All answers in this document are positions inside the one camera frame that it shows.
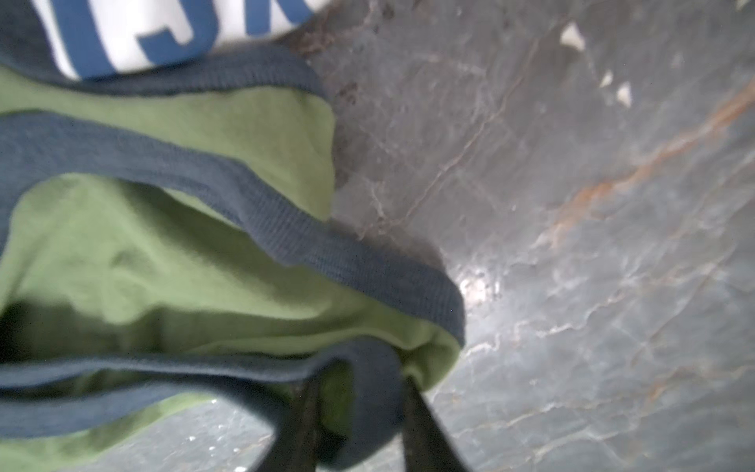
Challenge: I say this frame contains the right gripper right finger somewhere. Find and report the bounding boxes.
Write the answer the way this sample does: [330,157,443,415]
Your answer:
[402,380,468,472]

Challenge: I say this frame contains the white tank top navy trim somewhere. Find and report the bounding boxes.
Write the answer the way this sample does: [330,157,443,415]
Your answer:
[33,0,330,81]

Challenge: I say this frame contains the green tank top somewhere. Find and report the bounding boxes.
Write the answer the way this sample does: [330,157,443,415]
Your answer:
[0,17,467,472]

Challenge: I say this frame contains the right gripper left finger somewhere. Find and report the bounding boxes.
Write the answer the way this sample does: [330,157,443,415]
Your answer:
[255,379,320,472]

